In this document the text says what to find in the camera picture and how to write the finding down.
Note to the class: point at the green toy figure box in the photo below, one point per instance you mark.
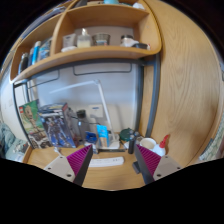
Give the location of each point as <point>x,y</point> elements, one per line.
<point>31,120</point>

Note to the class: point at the white wall-mounted device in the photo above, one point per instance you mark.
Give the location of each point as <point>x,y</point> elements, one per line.
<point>96,109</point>

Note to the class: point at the wooden shelf unit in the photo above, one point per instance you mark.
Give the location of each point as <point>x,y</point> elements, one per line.
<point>100,52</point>

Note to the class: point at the small open blue box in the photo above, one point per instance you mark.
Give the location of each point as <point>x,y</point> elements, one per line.
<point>90,137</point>

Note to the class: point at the dark clear water bottle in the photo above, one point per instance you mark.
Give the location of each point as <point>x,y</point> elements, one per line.
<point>82,125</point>

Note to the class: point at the tall light blue box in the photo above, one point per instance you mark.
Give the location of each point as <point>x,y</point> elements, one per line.
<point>102,133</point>

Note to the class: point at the white cup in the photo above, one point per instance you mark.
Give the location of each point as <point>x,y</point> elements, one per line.
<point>147,143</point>

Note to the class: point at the white power strip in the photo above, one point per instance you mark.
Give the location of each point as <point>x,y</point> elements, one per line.
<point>106,162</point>

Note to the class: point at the bed with teal blanket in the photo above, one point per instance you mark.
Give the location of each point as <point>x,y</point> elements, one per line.
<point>10,140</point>

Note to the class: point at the white desk lamp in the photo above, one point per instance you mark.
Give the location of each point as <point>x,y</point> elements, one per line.
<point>113,145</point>

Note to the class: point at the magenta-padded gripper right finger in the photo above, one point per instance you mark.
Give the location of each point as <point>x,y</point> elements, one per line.
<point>166,166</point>

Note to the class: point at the grey metal desk frame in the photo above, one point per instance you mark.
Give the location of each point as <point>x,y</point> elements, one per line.
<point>154,100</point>

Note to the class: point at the robot model kit box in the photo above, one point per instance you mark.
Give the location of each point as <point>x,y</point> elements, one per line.
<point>56,128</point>

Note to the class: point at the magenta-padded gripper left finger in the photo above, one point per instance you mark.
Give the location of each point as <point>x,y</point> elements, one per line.
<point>58,166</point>

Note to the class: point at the white bottle with red cap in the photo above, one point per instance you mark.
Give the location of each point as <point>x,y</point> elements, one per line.
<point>163,141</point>

